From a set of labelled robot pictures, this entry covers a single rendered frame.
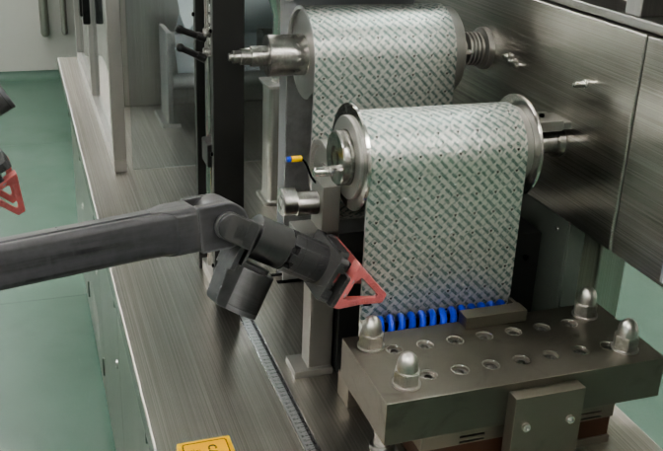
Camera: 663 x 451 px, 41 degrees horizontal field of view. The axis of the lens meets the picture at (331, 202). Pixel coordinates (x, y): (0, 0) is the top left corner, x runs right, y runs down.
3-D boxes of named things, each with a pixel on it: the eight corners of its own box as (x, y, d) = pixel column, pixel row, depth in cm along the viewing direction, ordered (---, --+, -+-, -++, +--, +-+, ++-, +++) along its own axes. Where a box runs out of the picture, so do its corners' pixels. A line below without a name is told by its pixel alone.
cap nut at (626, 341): (605, 342, 122) (610, 314, 120) (627, 339, 123) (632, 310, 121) (621, 356, 119) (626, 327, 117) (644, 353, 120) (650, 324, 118)
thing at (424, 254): (358, 325, 126) (365, 202, 119) (506, 304, 133) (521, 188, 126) (359, 327, 125) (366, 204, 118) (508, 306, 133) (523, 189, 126)
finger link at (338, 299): (377, 327, 120) (321, 303, 116) (358, 302, 126) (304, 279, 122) (403, 284, 119) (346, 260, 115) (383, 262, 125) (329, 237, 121)
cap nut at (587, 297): (566, 310, 130) (570, 282, 128) (588, 307, 131) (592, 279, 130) (580, 322, 127) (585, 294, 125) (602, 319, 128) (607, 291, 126)
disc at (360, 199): (329, 188, 131) (332, 90, 126) (331, 187, 131) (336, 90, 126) (365, 228, 118) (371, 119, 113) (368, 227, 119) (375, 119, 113)
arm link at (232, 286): (225, 208, 107) (201, 196, 115) (184, 296, 107) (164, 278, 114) (306, 244, 113) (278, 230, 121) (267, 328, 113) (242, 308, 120)
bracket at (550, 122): (517, 122, 132) (519, 110, 131) (552, 120, 134) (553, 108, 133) (535, 133, 128) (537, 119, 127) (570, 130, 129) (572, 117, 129)
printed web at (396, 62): (281, 278, 164) (287, -2, 145) (401, 264, 171) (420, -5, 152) (355, 397, 130) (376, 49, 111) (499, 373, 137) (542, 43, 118)
